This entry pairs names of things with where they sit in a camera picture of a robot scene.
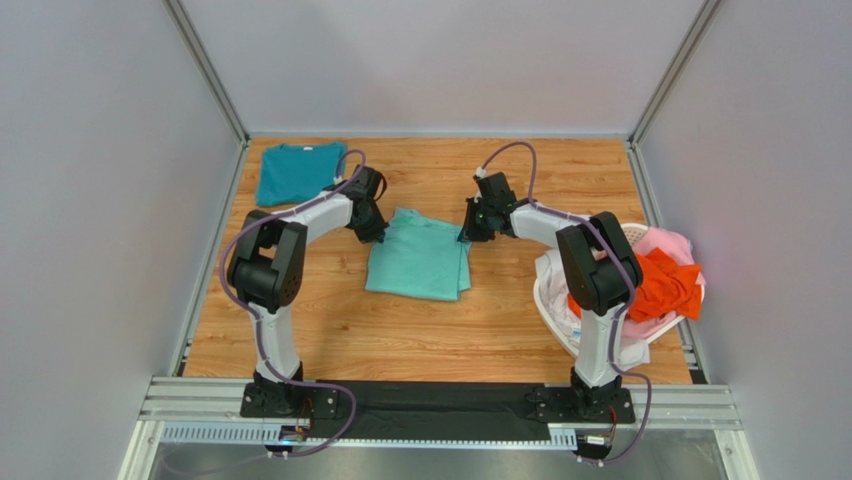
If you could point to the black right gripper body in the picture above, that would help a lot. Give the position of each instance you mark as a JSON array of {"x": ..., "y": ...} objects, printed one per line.
[{"x": 477, "y": 221}]

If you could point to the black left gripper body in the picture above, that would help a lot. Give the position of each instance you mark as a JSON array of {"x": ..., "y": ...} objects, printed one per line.
[{"x": 374, "y": 227}]

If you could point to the mint green t shirt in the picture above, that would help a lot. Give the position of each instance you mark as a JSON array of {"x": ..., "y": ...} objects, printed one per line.
[{"x": 420, "y": 258}]

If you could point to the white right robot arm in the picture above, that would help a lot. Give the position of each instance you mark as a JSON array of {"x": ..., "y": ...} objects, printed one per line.
[{"x": 575, "y": 235}]

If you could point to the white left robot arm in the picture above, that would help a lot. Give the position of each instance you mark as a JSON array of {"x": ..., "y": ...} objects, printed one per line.
[{"x": 267, "y": 260}]

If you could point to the folded teal t shirt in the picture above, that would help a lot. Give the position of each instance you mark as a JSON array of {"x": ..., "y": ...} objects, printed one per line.
[{"x": 296, "y": 173}]

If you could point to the white laundry basket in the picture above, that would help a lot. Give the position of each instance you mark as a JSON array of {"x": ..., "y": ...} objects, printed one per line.
[{"x": 617, "y": 316}]

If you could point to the pink t shirt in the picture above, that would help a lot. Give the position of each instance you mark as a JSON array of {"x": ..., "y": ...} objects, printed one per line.
[{"x": 672, "y": 284}]

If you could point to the orange t shirt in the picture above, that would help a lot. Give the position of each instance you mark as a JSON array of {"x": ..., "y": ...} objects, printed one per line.
[{"x": 596, "y": 284}]

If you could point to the black cloth strip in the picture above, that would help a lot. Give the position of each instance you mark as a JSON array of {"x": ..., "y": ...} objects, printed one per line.
[{"x": 443, "y": 411}]

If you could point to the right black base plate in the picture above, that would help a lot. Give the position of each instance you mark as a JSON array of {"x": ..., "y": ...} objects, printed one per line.
[{"x": 573, "y": 405}]

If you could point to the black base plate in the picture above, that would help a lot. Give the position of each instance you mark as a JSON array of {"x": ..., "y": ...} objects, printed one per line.
[
  {"x": 265, "y": 398},
  {"x": 573, "y": 405}
]

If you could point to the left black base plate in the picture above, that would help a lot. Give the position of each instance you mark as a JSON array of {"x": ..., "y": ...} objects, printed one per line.
[{"x": 265, "y": 398}]

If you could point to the left aluminium corner post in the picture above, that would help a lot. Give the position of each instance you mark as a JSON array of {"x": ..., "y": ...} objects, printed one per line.
[{"x": 193, "y": 42}]

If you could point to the aluminium corner post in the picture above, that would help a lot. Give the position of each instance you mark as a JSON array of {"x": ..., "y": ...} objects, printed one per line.
[
  {"x": 193, "y": 42},
  {"x": 695, "y": 32}
]

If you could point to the aluminium front rail frame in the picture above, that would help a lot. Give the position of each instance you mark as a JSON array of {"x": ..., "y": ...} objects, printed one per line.
[{"x": 204, "y": 410}]

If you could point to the right aluminium corner post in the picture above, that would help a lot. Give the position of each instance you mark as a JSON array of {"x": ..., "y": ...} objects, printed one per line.
[{"x": 695, "y": 32}]

